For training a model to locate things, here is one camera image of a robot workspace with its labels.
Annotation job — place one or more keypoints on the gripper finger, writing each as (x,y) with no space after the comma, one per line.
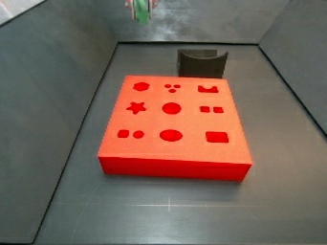
(130,6)
(152,4)

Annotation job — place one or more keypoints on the green star-profile bar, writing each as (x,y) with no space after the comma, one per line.
(142,11)

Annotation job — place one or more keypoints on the dark curved fixture block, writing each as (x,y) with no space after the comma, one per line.
(200,63)

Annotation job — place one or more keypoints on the red shape-sorter foam block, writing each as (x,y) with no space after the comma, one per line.
(175,128)

